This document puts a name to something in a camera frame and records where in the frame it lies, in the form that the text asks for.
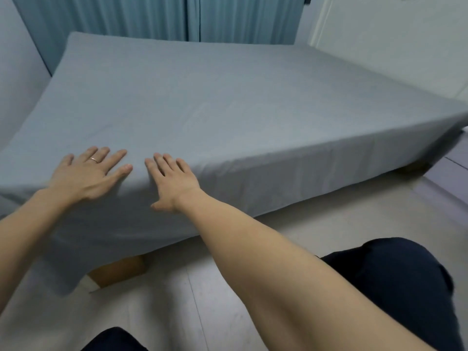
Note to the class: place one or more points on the wooden bed leg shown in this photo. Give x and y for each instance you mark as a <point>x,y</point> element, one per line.
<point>119,269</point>

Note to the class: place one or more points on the white wardrobe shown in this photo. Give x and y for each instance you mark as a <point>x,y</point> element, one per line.
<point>395,40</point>

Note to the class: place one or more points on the person's left middle finger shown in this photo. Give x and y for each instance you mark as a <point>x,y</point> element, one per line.
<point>99,155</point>

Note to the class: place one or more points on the person's left forearm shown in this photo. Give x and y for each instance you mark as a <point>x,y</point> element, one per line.
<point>22,233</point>

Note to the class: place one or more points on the person's right hand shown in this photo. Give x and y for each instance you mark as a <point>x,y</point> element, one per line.
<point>173,186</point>

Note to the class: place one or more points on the person's left thumb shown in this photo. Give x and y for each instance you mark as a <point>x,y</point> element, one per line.
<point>121,172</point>

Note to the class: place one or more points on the person's right middle finger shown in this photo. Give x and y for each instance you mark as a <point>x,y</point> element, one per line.
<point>161,162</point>

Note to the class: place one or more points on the dark navy trousers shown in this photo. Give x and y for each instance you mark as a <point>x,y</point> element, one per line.
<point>402,288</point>

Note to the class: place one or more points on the person's right thumb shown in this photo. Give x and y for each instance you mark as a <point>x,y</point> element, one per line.
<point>159,205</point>

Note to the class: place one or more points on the person's left little finger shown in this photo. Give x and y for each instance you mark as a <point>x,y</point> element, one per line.
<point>67,160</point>

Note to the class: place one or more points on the person's right little finger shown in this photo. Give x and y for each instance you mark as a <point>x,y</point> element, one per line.
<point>183,166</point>

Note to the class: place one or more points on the grey floor mat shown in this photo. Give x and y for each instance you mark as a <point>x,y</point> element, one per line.
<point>451,168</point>

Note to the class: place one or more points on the person's right forearm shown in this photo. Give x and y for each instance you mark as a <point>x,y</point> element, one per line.
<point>278,266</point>

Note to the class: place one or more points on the person's left hand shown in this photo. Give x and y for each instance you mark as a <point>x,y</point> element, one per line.
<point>78,179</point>

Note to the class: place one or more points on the grey-blue bed sheet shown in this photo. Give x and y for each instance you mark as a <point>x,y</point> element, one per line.
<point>226,113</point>

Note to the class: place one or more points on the blue curtain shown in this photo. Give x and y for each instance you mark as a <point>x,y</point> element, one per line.
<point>245,18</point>
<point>109,18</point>

